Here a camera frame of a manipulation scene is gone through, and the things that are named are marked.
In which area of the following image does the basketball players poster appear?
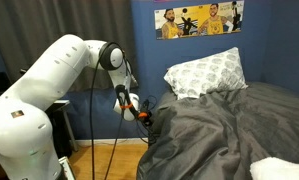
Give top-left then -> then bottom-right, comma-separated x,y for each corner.
153,0 -> 246,41

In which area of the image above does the white metal frame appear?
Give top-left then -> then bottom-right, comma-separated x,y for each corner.
58,156 -> 77,180

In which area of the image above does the white patterned pillow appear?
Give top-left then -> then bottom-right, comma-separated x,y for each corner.
163,46 -> 249,101

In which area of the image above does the white fluffy duvet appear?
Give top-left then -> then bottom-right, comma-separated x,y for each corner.
249,156 -> 299,180

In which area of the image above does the grey blanket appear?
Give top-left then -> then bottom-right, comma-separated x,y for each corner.
136,81 -> 299,180

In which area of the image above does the black side table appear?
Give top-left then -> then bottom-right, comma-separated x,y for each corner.
45,99 -> 79,159

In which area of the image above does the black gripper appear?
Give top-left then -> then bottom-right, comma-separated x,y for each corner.
140,108 -> 155,130

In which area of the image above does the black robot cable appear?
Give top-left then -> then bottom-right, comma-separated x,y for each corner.
88,49 -> 158,180

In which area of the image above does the grey curtain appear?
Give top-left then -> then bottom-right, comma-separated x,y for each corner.
0,0 -> 140,93

